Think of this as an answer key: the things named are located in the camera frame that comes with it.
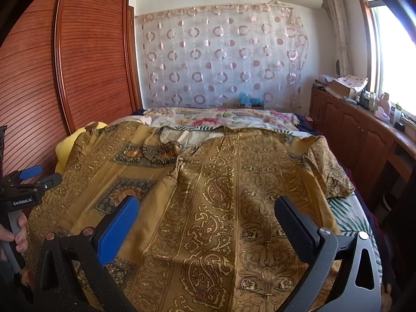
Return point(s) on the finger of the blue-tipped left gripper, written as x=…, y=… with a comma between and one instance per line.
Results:
x=30, y=172

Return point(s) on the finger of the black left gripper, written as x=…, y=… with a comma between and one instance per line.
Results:
x=51, y=181

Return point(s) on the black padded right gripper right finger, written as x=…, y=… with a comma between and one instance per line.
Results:
x=356, y=287

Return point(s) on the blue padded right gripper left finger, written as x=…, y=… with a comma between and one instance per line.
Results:
x=57, y=287

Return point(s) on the golden patterned garment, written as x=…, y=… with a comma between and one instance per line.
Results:
x=206, y=238

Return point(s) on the person's left hand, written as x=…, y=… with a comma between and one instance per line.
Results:
x=20, y=238

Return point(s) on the yellow plush toy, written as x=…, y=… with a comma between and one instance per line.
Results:
x=63, y=148

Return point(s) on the palm leaf bed sheet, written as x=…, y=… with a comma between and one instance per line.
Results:
x=351, y=219

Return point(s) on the floral quilt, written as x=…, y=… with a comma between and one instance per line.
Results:
x=208, y=119

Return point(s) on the wooden sideboard cabinet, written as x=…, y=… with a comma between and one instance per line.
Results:
x=374, y=151

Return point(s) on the navy blue blanket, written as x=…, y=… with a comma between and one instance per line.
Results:
x=304, y=125

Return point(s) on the pink bottle on sill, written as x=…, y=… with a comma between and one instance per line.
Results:
x=383, y=110

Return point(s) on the cardboard box on cabinet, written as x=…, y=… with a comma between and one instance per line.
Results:
x=348, y=86

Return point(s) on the sheer circle-patterned curtain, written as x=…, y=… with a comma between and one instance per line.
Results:
x=206, y=57

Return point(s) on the teal object behind bed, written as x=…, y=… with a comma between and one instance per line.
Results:
x=245, y=101

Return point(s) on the white window curtain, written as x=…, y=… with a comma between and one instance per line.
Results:
x=338, y=15

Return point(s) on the window with wooden frame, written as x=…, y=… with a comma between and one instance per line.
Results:
x=392, y=56

